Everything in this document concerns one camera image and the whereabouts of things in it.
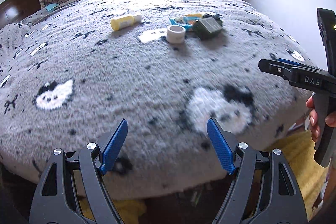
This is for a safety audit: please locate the dark green rectangular bottle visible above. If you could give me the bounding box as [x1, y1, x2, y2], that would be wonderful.
[192, 14, 223, 40]

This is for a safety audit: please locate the yellow bottle white cap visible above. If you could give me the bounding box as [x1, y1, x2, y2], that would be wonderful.
[110, 14, 142, 31]

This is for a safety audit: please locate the dark wooden headboard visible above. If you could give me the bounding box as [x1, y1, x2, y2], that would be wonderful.
[0, 0, 41, 28]

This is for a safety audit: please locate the small teal item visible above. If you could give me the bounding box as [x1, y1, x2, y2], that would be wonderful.
[45, 3, 59, 12]

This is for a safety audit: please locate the small yellow tube bottle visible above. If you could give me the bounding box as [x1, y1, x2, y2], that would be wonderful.
[185, 13, 203, 18]

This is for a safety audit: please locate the grey fluffy cat-pattern blanket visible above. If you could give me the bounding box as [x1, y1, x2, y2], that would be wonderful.
[1, 0, 313, 199]

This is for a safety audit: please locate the person's right hand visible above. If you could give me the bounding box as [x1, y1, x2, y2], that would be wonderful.
[306, 96, 336, 143]

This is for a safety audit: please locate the blue snack wrapper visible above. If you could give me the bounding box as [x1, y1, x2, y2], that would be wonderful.
[169, 16, 200, 31]

